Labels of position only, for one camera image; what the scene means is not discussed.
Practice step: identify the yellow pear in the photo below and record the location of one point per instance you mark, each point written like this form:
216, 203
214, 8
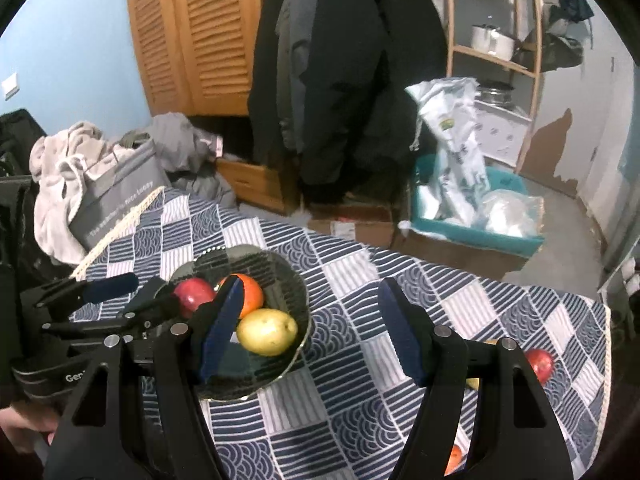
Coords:
267, 332

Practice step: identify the white printed plastic bag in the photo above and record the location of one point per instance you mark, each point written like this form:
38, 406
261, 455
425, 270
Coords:
455, 150

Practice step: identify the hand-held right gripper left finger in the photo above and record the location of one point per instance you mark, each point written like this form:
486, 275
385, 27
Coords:
220, 330

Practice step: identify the teal plastic bin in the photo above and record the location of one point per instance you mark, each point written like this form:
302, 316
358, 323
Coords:
500, 242

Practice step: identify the person's left hand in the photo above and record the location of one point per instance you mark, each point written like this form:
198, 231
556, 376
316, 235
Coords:
25, 425

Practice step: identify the metal shoe rack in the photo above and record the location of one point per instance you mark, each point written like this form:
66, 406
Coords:
617, 280

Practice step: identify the small tangerine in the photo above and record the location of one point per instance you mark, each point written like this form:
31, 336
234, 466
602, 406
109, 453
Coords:
454, 458

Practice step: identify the grey jacket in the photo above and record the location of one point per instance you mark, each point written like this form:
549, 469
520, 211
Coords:
295, 60

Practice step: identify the cardboard box with red label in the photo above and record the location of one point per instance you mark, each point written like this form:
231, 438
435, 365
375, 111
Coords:
350, 227

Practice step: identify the large cardboard box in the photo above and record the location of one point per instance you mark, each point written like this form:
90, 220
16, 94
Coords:
450, 260

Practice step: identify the thin black coat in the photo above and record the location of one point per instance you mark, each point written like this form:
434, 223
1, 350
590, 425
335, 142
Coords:
265, 85

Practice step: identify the grey clothing pile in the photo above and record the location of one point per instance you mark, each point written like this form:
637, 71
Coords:
175, 145

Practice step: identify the wooden shelf rack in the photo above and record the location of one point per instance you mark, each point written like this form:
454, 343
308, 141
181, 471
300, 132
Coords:
530, 60

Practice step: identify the grey fabric bag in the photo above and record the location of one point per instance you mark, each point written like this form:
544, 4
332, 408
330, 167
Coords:
115, 195

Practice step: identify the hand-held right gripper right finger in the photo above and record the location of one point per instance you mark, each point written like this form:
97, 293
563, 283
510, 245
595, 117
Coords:
400, 330

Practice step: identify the white cooking pot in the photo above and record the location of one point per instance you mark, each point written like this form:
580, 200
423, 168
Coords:
492, 42

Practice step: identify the white patterned basket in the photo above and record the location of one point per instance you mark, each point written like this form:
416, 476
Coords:
502, 132

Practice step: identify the large black hooded coat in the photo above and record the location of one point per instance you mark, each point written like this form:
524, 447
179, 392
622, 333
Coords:
360, 85

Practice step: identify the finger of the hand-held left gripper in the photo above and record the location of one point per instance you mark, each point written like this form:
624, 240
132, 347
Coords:
150, 302
107, 287

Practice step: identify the blue patterned tablecloth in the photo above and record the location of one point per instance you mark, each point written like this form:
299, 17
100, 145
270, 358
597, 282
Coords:
350, 285

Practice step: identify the olive hanging bag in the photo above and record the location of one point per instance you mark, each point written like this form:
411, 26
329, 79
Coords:
562, 50

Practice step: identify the clear plastic bag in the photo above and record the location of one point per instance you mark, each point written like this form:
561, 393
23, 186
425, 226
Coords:
510, 215

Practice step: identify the beige fleece cloth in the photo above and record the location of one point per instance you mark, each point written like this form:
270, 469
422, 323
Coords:
60, 185

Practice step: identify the group of shoes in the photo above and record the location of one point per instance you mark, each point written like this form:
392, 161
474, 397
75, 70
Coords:
631, 275

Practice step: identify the wooden louvered wardrobe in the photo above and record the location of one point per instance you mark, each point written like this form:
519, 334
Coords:
200, 35

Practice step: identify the large orange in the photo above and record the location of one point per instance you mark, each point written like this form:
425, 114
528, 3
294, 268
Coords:
252, 296

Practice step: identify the steel pot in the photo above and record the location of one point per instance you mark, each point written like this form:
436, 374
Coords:
495, 95

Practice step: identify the red apple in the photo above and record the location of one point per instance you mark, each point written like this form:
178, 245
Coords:
192, 296

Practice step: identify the wooden drawer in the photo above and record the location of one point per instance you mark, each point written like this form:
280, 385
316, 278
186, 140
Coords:
252, 182

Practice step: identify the small red fruit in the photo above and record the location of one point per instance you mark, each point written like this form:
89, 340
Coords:
542, 365

